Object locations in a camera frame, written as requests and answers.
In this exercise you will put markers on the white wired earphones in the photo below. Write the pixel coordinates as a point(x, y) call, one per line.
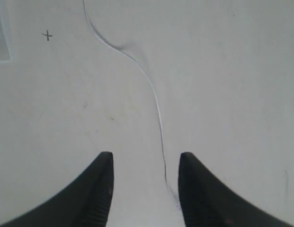
point(120, 49)

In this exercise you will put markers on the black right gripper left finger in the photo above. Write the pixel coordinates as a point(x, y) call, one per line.
point(85, 202)

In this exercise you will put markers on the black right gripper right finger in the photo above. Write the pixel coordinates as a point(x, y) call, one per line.
point(207, 202)

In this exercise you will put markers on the clear open plastic case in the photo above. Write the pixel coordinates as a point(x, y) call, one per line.
point(6, 39)

